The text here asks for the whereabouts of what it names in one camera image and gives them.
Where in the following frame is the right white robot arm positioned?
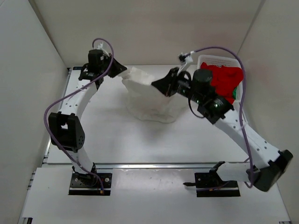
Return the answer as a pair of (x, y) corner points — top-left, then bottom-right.
(151, 67), (293, 192)

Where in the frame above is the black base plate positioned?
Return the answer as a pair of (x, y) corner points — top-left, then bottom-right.
(68, 172), (113, 196)
(183, 173), (241, 197)

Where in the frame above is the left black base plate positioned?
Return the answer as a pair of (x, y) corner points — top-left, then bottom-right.
(68, 172), (113, 196)

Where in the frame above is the aluminium rail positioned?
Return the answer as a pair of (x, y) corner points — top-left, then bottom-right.
(42, 162), (248, 170)

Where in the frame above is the dark blue label sticker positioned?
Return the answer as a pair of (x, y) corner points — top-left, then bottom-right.
(72, 66), (83, 70)

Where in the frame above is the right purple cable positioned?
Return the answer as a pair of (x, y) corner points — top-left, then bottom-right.
(178, 46), (255, 189)

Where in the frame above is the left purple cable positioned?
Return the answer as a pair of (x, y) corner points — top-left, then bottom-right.
(43, 37), (115, 194)

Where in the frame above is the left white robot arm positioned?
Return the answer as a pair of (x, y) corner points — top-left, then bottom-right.
(48, 48), (127, 187)

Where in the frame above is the white plastic basket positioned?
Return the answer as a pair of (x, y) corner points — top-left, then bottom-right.
(197, 55), (248, 124)

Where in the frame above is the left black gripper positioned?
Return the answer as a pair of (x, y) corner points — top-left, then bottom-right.
(99, 53), (127, 77)

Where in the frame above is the green t shirt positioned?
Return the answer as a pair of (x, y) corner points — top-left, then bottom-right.
(233, 87), (239, 100)

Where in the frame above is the purple cable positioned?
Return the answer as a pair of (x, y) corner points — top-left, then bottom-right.
(178, 46), (255, 189)
(43, 37), (115, 194)

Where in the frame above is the red t shirt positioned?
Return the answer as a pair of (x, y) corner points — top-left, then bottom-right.
(200, 62), (243, 104)

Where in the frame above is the white t shirt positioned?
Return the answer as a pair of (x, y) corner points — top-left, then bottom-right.
(119, 67), (187, 124)

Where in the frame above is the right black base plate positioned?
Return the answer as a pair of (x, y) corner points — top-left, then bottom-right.
(183, 173), (241, 197)

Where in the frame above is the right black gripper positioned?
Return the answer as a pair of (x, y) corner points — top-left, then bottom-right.
(152, 68), (203, 105)

